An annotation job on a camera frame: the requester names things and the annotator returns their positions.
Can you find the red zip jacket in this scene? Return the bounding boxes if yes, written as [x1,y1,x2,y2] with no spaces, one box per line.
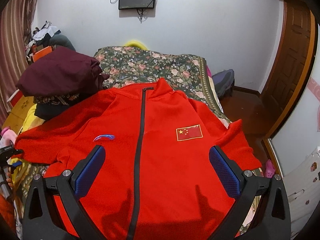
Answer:
[15,79,261,239]

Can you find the clutter pile of clothes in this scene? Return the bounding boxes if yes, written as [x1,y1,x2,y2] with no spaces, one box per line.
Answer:
[25,21,75,56]

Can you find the pink croc shoe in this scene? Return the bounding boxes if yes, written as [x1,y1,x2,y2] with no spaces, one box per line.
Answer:
[264,159,276,178]

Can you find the yellow blanket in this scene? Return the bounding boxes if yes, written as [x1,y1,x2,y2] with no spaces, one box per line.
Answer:
[2,96,44,134]

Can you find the black folded garment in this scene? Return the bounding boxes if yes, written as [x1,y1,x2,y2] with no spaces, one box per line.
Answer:
[34,103,73,121]

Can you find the dark patterned folded garment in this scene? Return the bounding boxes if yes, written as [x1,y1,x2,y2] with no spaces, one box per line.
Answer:
[33,94,83,106]

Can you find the purple grey bag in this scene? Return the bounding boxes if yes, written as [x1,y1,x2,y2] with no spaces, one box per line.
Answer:
[212,69,235,98]

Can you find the maroon folded garment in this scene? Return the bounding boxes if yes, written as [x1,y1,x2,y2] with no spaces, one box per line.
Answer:
[16,46,110,97]

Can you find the green floral bed cover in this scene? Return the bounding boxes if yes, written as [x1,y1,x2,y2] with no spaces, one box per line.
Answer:
[94,46,231,127]

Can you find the brown wooden door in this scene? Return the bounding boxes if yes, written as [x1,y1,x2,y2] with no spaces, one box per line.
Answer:
[261,0,317,139]

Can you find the striped brown curtain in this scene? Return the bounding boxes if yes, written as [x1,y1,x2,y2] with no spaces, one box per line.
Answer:
[1,0,37,124]

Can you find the yellow pillow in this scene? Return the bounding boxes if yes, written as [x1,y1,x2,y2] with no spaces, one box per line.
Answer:
[124,40,148,50]

